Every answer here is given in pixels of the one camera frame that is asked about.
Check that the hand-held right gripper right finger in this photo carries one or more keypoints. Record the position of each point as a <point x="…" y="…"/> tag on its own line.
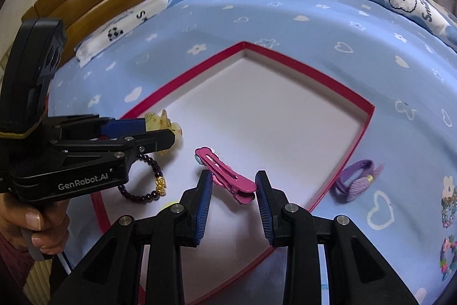
<point x="266" y="208"/>

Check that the white pillow with ball print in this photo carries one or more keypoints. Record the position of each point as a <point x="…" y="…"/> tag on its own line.
<point x="107" y="44"/>

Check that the red shallow box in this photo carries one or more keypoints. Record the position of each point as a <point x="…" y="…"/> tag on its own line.
<point x="267" y="105"/>

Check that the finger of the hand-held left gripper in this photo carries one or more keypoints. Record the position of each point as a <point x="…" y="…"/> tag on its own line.
<point x="153" y="142"/>
<point x="121" y="127"/>

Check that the blue floral bed sheet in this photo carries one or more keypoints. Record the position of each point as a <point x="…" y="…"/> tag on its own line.
<point x="285" y="26"/>

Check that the person's left hand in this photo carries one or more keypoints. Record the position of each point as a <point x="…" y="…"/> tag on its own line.
<point x="46" y="219"/>

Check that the pink hair clip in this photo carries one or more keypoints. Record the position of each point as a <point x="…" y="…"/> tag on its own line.
<point x="221" y="169"/>

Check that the yellow hair claw clip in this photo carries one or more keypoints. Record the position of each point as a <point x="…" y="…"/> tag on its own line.
<point x="167" y="128"/>

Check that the purple hair clip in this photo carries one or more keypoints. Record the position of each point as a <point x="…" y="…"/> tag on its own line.
<point x="353" y="180"/>

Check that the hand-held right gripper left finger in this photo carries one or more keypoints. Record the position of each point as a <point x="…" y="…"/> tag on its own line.
<point x="201" y="208"/>

